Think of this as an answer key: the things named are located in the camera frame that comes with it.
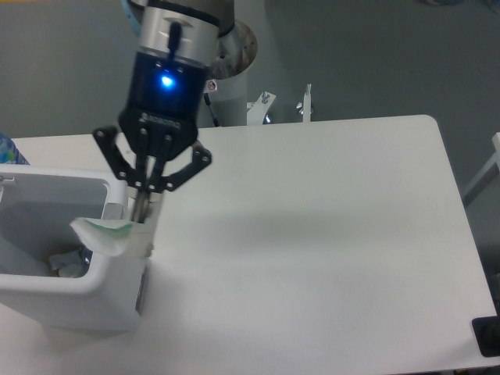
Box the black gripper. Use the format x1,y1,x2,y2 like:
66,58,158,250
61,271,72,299
92,52,212,223

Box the white paper carton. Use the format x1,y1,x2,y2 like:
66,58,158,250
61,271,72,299
70,193,163,259

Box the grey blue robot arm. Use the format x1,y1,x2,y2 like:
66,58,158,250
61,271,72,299
92,1,220,223

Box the trash inside trash can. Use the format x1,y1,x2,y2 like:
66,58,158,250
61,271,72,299
48,246,93,278

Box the white plastic trash can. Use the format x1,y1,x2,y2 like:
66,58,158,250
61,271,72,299
1,164,148,331

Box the blue patterned bottle at edge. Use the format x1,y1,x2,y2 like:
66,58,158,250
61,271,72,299
0,134,30,165

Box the black clamp on table edge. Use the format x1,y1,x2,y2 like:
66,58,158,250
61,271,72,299
472,316,499,358

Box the black cable on pedestal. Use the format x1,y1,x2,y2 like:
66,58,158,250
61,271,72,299
202,91,220,128

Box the white pedestal base brackets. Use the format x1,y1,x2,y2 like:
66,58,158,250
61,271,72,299
246,83,314,126

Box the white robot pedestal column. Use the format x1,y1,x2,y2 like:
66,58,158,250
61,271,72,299
198,20,258,128

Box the white frame at right edge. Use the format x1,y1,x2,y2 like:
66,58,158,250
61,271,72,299
462,132,499,208

